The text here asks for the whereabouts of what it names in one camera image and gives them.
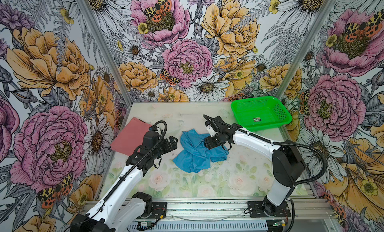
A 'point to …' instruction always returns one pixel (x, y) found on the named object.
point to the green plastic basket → (260, 113)
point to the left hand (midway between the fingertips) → (170, 146)
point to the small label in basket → (257, 119)
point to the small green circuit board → (275, 224)
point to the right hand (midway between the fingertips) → (210, 147)
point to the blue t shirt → (195, 157)
